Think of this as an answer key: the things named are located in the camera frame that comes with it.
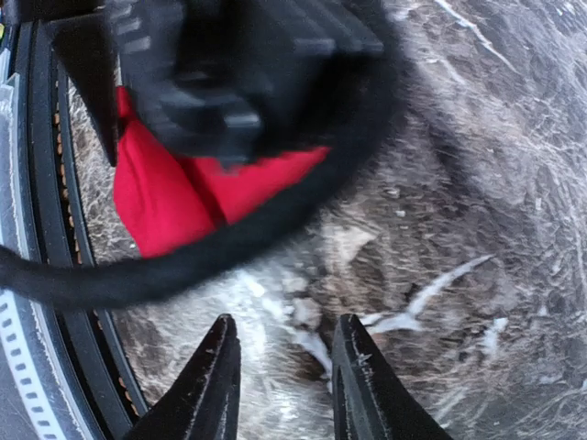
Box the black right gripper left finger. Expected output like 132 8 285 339
125 313 241 440

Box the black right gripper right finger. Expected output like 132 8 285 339
332 314 451 440

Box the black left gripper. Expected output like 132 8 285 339
50 1 383 167

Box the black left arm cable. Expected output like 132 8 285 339
0 17 414 313

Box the white slotted cable duct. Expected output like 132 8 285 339
1 49 84 439

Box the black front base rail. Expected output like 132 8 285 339
10 23 147 439

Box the red santa sock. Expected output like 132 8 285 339
113 86 329 258

